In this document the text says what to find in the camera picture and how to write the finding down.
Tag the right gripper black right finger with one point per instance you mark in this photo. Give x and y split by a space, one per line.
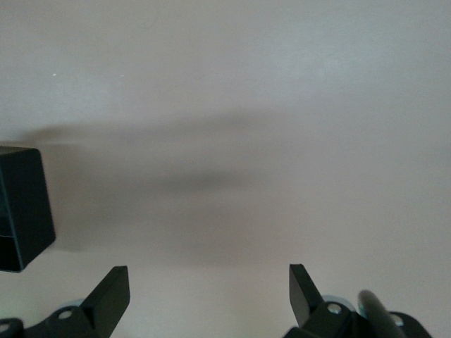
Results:
306 303

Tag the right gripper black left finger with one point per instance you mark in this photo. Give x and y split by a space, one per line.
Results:
105 303

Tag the black rectangular plastic box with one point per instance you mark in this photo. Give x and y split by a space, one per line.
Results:
24 211

